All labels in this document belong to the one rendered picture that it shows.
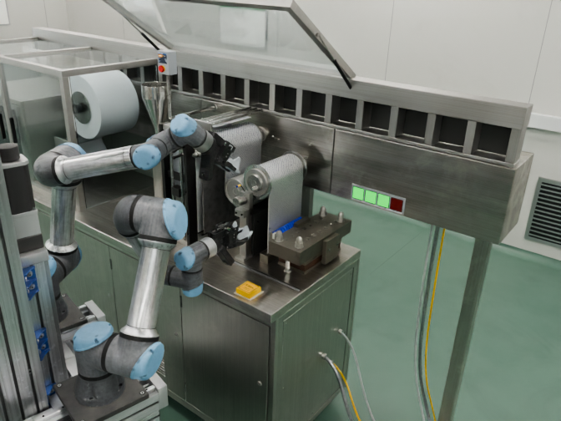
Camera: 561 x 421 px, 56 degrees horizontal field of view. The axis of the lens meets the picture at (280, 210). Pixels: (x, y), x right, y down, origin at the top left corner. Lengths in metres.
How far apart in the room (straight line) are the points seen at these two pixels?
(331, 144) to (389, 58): 2.50
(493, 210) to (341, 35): 3.15
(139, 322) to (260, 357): 0.69
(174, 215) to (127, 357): 0.43
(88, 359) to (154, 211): 0.47
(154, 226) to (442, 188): 1.11
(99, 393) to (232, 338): 0.66
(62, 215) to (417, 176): 1.36
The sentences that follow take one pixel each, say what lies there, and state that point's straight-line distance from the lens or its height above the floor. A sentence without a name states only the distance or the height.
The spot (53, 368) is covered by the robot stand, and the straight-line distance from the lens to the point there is 1.97.
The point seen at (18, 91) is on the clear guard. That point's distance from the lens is 3.07.
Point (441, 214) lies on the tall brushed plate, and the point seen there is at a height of 1.20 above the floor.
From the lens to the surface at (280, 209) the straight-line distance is 2.25.
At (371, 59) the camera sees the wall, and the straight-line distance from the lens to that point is 4.82.
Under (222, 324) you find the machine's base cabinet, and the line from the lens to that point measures 2.24.
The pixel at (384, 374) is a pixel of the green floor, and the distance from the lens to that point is 3.16.
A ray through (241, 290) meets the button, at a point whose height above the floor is 0.92.
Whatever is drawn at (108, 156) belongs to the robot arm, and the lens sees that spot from 1.77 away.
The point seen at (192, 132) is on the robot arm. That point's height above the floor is 1.55.
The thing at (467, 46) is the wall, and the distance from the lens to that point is 4.48.
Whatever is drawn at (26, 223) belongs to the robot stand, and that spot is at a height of 1.34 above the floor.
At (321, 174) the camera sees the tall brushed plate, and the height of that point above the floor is 1.22.
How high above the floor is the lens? 2.04
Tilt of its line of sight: 24 degrees down
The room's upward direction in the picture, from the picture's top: 2 degrees clockwise
